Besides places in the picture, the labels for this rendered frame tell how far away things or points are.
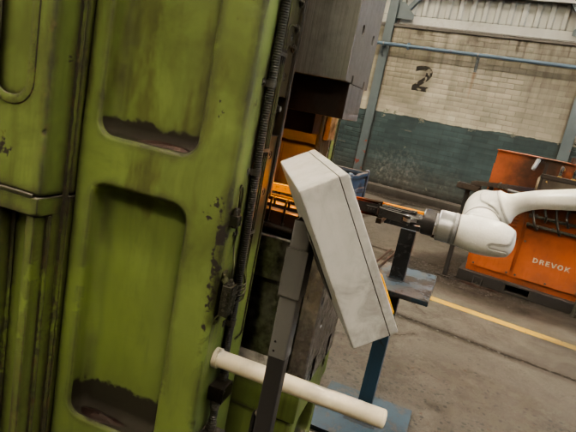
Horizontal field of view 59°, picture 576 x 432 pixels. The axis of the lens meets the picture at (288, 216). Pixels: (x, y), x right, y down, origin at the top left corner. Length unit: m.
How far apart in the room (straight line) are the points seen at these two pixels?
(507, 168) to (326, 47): 3.75
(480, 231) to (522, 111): 7.64
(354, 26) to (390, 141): 8.10
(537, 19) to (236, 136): 8.43
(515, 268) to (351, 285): 4.28
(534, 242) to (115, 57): 4.22
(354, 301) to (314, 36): 0.78
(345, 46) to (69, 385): 1.17
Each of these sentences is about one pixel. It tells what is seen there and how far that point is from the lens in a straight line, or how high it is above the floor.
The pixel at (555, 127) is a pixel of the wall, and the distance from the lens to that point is 9.00.
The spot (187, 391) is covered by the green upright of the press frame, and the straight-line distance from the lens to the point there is 1.36.
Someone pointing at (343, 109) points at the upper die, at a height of 1.30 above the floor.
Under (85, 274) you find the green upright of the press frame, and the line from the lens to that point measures 1.44.
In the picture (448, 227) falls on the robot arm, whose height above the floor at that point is 1.04.
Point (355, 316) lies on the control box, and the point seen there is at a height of 0.98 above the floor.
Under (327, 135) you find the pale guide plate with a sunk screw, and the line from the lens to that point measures 1.78.
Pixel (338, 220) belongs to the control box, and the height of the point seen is 1.13.
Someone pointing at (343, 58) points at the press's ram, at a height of 1.42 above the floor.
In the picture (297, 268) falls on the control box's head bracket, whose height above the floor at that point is 0.99.
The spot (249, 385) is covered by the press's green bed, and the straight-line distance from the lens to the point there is 1.62.
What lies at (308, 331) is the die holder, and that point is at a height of 0.67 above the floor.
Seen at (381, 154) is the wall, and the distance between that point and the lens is 9.46.
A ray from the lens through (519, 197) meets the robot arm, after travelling 1.59.
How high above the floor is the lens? 1.28
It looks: 12 degrees down
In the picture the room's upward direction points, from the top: 11 degrees clockwise
